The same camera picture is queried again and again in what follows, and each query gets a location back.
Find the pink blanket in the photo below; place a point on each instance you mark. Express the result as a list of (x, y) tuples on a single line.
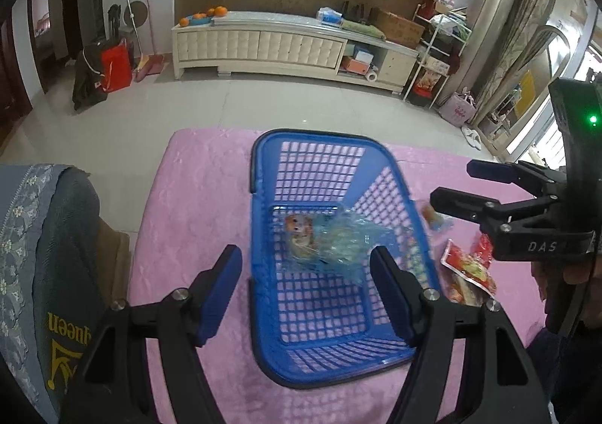
[(202, 198)]

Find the grey embroidered chair cover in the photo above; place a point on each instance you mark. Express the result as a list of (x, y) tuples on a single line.
[(66, 240)]

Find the blue plastic basket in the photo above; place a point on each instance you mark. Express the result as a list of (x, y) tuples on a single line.
[(305, 138)]

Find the patterned curtain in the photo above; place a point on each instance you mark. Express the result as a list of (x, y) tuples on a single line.
[(522, 38)]

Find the cream tufted cabinet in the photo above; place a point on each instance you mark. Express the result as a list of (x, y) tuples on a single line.
[(263, 45)]

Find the blue box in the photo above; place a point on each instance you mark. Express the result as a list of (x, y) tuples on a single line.
[(363, 54)]

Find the red broom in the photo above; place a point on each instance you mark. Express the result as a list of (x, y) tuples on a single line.
[(150, 66)]

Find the white metal rack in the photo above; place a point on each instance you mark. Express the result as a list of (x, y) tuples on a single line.
[(435, 57)]

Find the white slippers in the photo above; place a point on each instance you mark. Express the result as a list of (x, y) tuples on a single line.
[(471, 137)]

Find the clear blue snack packet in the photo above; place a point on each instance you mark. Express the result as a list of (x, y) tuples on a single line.
[(338, 243)]

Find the small orange snack packet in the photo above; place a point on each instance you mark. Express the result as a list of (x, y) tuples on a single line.
[(435, 219)]

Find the black bag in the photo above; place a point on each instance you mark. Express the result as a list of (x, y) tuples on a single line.
[(89, 85)]

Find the dark wooden door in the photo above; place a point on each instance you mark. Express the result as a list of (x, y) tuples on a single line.
[(51, 28)]

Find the black stands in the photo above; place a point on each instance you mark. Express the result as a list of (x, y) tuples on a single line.
[(355, 10)]

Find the green cushion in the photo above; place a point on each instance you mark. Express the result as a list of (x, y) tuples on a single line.
[(362, 28)]

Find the silver tower air conditioner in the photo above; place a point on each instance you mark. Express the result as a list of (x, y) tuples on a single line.
[(491, 19)]

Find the glass sliding door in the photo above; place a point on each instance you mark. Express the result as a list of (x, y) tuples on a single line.
[(545, 75)]

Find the red snack packet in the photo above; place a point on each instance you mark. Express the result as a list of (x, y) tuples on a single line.
[(465, 273)]

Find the cardboard box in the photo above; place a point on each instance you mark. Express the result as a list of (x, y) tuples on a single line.
[(399, 26)]

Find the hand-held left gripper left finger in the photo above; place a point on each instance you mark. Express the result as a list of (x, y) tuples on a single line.
[(221, 292)]

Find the red food bag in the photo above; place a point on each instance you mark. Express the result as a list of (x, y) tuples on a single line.
[(426, 84)]

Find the white paper roll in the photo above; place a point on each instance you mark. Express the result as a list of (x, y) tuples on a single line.
[(372, 75)]

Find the orange box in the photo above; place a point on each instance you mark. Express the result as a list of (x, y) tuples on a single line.
[(355, 65)]

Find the blue tissue pack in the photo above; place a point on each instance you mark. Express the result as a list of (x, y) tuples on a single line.
[(330, 15)]

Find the pink bag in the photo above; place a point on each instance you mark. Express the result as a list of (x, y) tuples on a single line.
[(457, 109)]

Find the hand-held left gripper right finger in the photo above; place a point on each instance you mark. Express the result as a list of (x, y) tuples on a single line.
[(390, 294)]

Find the red paper bag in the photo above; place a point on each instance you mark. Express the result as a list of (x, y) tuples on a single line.
[(116, 68)]

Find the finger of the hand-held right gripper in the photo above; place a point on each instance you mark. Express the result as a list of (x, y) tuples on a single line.
[(498, 172), (458, 205)]

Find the person's right hand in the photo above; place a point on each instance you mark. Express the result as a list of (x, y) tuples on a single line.
[(581, 273)]

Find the brown cardboard piece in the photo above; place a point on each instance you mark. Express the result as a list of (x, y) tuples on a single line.
[(115, 259)]

